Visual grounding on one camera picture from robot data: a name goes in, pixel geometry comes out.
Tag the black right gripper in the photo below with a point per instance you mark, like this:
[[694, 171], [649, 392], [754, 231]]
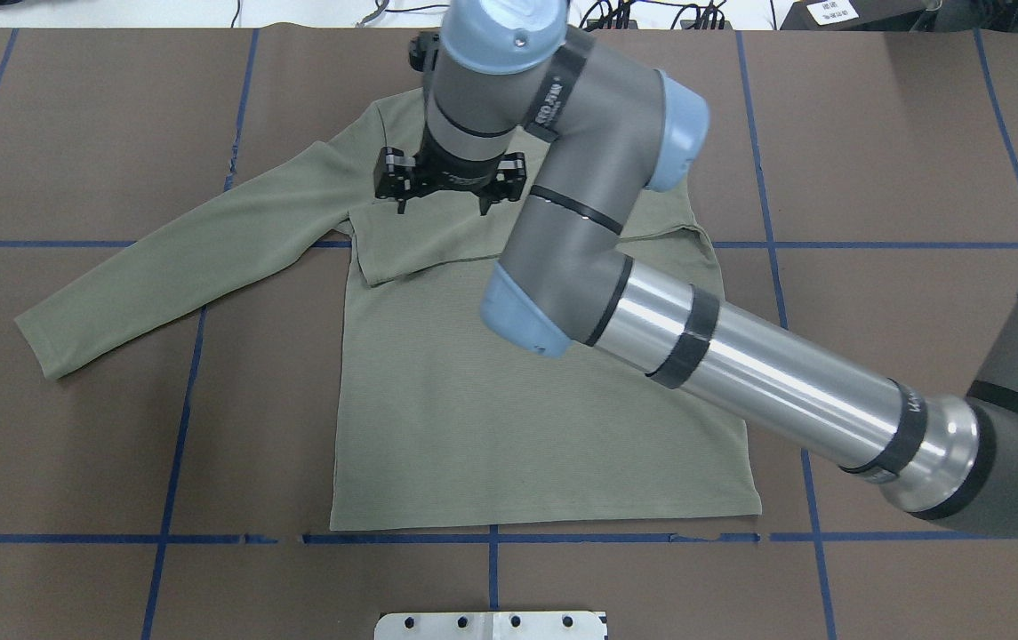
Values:
[[452, 175]]

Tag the olive green long-sleeve shirt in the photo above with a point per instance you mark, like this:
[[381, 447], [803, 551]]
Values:
[[441, 423]]

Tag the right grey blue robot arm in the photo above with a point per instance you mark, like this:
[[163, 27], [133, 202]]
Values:
[[519, 105]]

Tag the black box with label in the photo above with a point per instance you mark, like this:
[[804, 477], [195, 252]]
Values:
[[872, 16]]

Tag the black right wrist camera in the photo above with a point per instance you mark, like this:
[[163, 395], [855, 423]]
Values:
[[422, 55]]

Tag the white metal base plate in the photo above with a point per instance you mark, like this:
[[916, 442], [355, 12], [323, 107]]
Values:
[[493, 625]]

